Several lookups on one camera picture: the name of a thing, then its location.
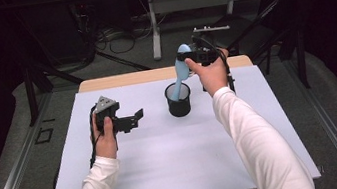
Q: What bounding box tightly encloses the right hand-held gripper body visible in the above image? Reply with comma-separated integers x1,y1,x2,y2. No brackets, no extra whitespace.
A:
185,23,236,70

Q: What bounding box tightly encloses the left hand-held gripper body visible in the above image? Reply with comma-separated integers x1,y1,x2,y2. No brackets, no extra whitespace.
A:
90,92,135,138

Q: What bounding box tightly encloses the black mesh pen holder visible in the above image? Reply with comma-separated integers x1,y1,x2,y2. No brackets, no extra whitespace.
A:
162,80,195,120

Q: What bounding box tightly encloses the person's right hand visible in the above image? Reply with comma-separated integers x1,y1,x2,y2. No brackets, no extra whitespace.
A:
184,46,235,100

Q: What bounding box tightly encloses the person's left hand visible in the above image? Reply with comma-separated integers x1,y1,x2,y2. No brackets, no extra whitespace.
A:
87,111,120,162

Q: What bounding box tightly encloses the wooden-top desk with white legs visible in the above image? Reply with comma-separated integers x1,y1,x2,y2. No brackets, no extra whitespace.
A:
125,0,285,64

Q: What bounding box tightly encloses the black metal stand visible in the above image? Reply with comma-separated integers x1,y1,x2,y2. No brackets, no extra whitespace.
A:
219,0,313,100
18,53,90,129

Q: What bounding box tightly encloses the dark equipment rack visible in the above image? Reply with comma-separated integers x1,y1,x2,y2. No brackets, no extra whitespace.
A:
66,1,103,61

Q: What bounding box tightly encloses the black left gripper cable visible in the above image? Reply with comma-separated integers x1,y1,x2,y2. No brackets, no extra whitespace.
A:
80,104,105,170

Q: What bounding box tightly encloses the bundle of floor cables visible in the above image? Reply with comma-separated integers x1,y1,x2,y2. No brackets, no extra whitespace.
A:
92,19,158,59

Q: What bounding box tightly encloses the black floor socket frame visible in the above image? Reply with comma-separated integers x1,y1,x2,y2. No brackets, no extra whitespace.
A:
32,125,56,146

